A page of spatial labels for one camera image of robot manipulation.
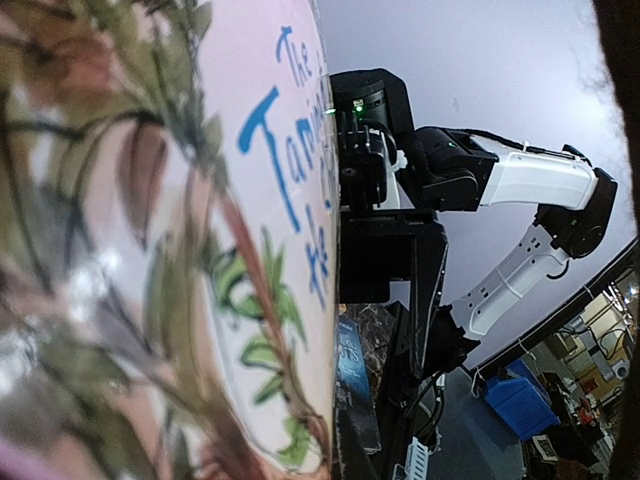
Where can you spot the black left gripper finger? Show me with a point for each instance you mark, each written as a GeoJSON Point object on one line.
{"type": "Point", "coordinates": [618, 23]}

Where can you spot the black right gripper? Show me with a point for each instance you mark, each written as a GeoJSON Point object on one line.
{"type": "Point", "coordinates": [388, 245]}

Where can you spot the Wuthering Heights dark book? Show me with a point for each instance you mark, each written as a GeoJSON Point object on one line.
{"type": "Point", "coordinates": [352, 389]}

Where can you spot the Taming of the Shrew book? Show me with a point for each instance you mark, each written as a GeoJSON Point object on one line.
{"type": "Point", "coordinates": [168, 241]}

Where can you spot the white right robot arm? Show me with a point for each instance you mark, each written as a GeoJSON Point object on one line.
{"type": "Point", "coordinates": [463, 170]}

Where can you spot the blue plastic storage bin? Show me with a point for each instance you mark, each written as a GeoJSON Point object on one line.
{"type": "Point", "coordinates": [522, 404]}

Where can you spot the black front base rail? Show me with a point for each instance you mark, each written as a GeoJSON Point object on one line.
{"type": "Point", "coordinates": [407, 406]}

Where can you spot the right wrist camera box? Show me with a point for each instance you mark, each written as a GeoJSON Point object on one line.
{"type": "Point", "coordinates": [374, 94]}

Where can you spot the white slotted cable duct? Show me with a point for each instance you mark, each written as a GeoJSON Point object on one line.
{"type": "Point", "coordinates": [417, 459]}

